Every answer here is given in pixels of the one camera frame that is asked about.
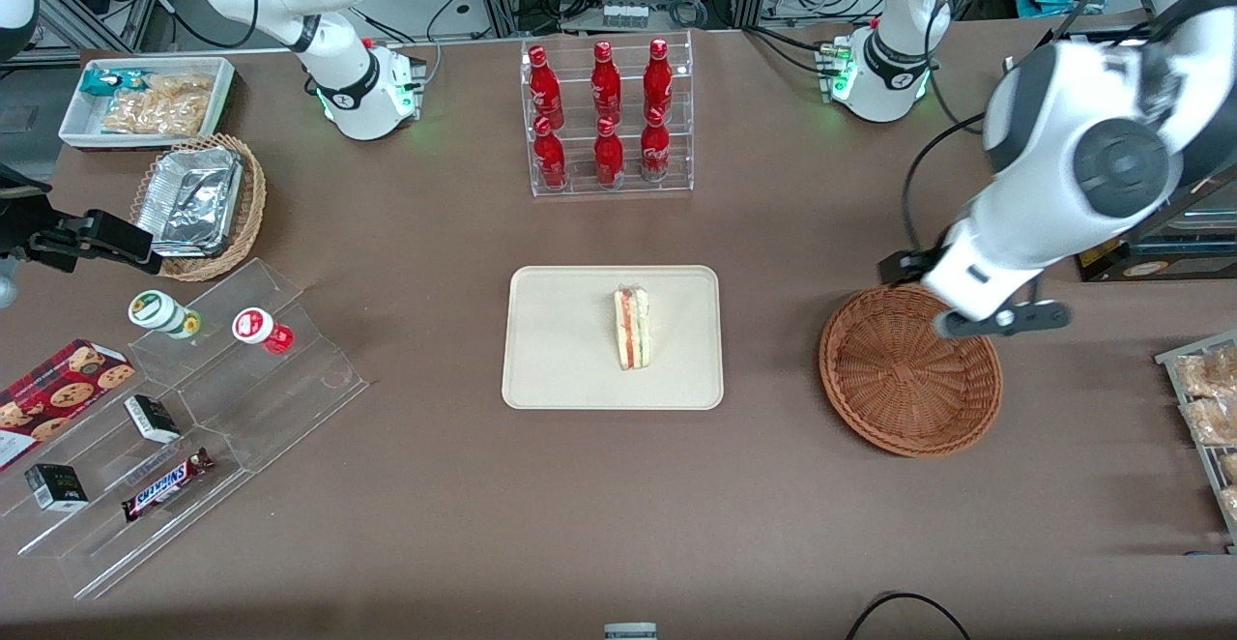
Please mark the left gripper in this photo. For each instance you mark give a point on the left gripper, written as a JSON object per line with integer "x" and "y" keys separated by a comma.
{"x": 906, "y": 264}

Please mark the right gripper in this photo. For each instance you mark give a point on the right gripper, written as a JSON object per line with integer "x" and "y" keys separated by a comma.
{"x": 21, "y": 231}

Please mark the triangle sandwich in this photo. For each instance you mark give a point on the triangle sandwich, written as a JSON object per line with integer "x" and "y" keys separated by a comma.
{"x": 633, "y": 329}

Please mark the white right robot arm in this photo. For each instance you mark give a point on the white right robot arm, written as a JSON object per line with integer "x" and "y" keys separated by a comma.
{"x": 340, "y": 68}

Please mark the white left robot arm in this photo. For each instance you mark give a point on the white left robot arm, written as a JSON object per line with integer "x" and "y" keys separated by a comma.
{"x": 1063, "y": 157}

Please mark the brown wicker basket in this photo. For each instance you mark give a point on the brown wicker basket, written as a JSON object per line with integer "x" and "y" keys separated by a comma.
{"x": 899, "y": 389}

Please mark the light tan wicker basket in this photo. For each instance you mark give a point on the light tan wicker basket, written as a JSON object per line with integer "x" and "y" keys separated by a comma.
{"x": 253, "y": 195}

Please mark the tray of packaged bread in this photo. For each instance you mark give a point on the tray of packaged bread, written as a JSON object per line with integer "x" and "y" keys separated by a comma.
{"x": 1174, "y": 362}

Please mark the beige plastic tray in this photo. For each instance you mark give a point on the beige plastic tray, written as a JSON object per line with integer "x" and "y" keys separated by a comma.
{"x": 560, "y": 340}

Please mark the stacked aluminium foil trays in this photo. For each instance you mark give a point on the stacked aluminium foil trays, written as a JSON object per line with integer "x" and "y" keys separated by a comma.
{"x": 188, "y": 200}

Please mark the green label yogurt bottle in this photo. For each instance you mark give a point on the green label yogurt bottle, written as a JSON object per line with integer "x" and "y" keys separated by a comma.
{"x": 159, "y": 311}

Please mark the white plastic bin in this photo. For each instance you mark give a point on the white plastic bin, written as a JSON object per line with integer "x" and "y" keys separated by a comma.
{"x": 77, "y": 123}

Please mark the bagged rice crackers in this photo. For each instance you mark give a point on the bagged rice crackers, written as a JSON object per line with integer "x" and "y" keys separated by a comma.
{"x": 159, "y": 108}

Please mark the green snack packet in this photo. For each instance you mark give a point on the green snack packet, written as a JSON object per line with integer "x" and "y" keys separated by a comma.
{"x": 101, "y": 81}

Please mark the red label yogurt bottle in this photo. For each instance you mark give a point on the red label yogurt bottle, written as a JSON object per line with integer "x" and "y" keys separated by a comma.
{"x": 256, "y": 327}

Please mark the red cookie box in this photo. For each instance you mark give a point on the red cookie box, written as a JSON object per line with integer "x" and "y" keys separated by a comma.
{"x": 58, "y": 393}

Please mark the small black box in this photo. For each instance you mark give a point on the small black box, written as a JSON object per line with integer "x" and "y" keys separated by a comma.
{"x": 55, "y": 487}
{"x": 152, "y": 419}

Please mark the black machine with yellow panel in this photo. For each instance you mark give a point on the black machine with yellow panel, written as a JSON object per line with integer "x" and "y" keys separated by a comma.
{"x": 1179, "y": 258}

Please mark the clear acrylic tiered stand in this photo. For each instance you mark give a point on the clear acrylic tiered stand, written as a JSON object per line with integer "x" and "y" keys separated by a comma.
{"x": 280, "y": 398}

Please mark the Snickers chocolate bar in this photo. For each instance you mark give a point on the Snickers chocolate bar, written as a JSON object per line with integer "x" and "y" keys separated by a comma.
{"x": 164, "y": 485}

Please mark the wrapped bread packet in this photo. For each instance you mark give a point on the wrapped bread packet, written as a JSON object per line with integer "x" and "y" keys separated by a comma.
{"x": 1213, "y": 374}
{"x": 1229, "y": 468}
{"x": 1216, "y": 421}
{"x": 1229, "y": 505}

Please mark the red cola bottle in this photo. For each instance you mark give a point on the red cola bottle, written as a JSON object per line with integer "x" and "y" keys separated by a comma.
{"x": 609, "y": 157}
{"x": 658, "y": 79}
{"x": 606, "y": 84}
{"x": 655, "y": 149}
{"x": 546, "y": 89}
{"x": 551, "y": 159}

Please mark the clear acrylic bottle rack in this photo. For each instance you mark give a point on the clear acrylic bottle rack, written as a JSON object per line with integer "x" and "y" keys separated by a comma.
{"x": 618, "y": 190}

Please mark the white power strip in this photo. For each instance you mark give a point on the white power strip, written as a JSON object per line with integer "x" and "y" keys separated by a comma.
{"x": 625, "y": 14}

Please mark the small grey device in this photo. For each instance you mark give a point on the small grey device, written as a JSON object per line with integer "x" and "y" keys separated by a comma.
{"x": 630, "y": 631}

